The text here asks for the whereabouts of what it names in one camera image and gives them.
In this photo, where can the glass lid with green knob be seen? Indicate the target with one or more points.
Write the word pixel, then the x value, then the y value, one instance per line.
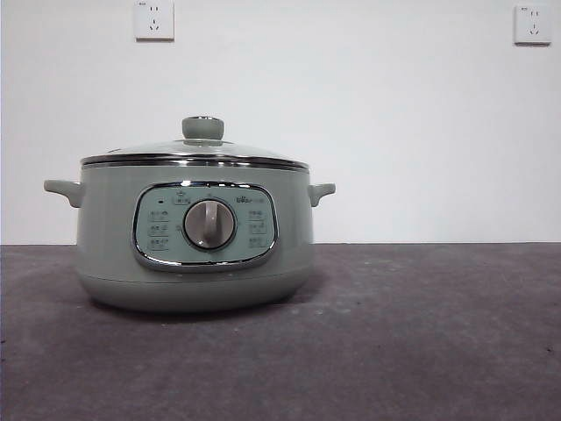
pixel 203 127

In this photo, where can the pale green electric cooking pot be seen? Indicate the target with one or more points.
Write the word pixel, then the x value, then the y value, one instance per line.
pixel 109 228

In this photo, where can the white wall socket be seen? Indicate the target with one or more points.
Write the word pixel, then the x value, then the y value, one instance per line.
pixel 532 24
pixel 154 19

